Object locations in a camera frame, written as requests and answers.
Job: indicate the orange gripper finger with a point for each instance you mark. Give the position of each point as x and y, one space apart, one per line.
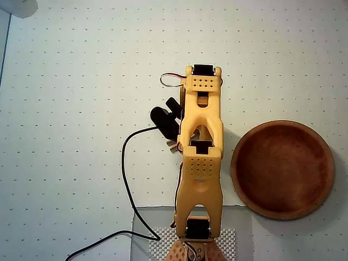
202 133

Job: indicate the wooden clothespin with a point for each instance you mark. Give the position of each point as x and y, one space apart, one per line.
171 146

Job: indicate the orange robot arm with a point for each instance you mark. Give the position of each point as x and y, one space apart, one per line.
202 174

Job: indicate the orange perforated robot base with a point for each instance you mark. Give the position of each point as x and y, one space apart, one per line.
176 253

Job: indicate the brown wooden bowl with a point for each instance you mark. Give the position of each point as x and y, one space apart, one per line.
282 174

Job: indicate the black webcam on gripper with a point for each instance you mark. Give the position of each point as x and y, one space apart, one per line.
163 122

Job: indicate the white dotted paper mat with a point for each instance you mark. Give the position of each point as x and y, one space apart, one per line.
81 68

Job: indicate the white textured anti-slip mat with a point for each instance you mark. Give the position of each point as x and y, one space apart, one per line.
228 244

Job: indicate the white rounded object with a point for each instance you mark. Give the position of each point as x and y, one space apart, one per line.
21 6

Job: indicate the grey base plate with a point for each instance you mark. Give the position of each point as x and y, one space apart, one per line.
239 231

